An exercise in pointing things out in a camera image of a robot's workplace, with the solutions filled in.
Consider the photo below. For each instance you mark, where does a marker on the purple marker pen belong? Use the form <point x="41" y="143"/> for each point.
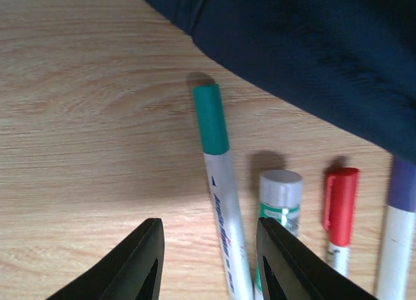
<point x="398" y="231"/>

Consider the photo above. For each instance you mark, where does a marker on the navy blue student backpack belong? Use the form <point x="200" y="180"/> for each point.
<point x="348" y="62"/>

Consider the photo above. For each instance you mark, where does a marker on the green marker pen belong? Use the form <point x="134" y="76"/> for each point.
<point x="223" y="188"/>

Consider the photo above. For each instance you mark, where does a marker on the red marker pen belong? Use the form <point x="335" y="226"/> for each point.
<point x="338" y="215"/>

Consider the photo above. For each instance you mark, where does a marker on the white glue stick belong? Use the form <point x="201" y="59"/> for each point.
<point x="280" y="196"/>

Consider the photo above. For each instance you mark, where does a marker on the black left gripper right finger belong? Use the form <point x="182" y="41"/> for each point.
<point x="290" y="270"/>

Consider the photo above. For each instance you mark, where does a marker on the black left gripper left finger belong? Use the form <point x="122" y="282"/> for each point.
<point x="132" y="270"/>

